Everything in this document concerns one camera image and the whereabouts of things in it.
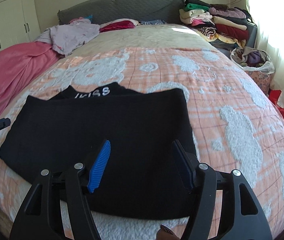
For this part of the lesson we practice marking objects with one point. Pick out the cream wardrobe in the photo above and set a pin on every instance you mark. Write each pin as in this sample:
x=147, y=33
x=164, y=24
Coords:
x=9, y=17

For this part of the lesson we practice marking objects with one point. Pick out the orange and white printed blanket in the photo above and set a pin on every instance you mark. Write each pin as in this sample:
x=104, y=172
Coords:
x=232, y=92

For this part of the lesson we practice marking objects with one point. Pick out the white curtain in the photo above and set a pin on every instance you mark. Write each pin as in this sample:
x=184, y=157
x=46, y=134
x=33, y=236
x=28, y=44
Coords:
x=277, y=30

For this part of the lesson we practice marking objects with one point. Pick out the floral box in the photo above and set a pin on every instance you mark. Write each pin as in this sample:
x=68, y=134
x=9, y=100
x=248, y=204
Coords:
x=259, y=80

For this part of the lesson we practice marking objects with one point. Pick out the pink blanket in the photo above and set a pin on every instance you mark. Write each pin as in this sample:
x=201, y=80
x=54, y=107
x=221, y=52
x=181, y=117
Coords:
x=9, y=67

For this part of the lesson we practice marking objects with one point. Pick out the stack of folded clothes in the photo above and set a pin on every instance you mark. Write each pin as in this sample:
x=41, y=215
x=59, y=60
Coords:
x=217, y=22

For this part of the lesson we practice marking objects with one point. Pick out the lilac crumpled garment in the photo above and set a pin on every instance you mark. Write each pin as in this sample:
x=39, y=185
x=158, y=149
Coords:
x=69, y=35

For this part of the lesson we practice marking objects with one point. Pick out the black sweater with orange cuffs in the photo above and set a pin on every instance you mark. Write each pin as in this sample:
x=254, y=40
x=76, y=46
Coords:
x=94, y=125

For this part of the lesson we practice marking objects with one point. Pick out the red pillow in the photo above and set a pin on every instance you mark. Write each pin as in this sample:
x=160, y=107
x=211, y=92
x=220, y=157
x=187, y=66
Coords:
x=119, y=25

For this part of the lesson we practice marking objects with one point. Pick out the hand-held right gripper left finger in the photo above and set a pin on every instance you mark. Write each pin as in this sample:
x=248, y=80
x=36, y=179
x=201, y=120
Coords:
x=99, y=167

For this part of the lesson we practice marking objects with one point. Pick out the grey storage bench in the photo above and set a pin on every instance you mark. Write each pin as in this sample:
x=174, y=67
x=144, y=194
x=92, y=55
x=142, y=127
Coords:
x=252, y=33

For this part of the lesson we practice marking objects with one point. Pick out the blue patterned cloth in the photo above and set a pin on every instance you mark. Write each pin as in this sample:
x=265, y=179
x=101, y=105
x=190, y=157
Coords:
x=153, y=22

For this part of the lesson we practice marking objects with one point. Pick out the white bag of clothes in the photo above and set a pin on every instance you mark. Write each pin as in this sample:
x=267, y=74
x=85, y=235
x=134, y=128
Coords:
x=253, y=58

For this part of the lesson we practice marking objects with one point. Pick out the turquoise cloth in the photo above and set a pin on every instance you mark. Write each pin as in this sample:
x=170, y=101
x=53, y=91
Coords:
x=88, y=17

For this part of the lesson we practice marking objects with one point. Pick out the brown patterned cloth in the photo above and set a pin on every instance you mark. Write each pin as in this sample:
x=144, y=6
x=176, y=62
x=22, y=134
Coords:
x=168, y=233

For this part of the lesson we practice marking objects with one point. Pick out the grey quilted headboard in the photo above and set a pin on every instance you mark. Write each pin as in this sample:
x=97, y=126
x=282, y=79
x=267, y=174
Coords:
x=122, y=5

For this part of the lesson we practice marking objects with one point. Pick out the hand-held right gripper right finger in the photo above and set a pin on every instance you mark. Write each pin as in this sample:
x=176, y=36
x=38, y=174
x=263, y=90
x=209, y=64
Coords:
x=183, y=165

